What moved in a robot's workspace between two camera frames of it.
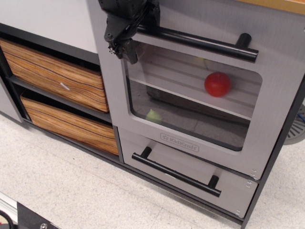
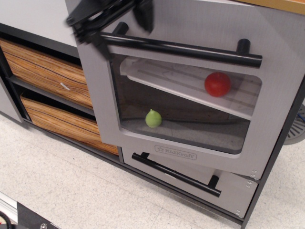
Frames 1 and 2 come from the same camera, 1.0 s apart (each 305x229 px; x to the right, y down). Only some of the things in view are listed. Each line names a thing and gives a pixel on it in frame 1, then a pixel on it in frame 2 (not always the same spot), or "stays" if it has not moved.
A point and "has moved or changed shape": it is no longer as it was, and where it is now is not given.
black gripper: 124,16 -> 89,16
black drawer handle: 212,188 stays
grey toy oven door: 228,110 has moved or changed shape
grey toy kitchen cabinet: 200,112 stays
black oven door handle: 240,50 -> 195,51
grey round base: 297,134 stays
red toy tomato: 217,84 stays
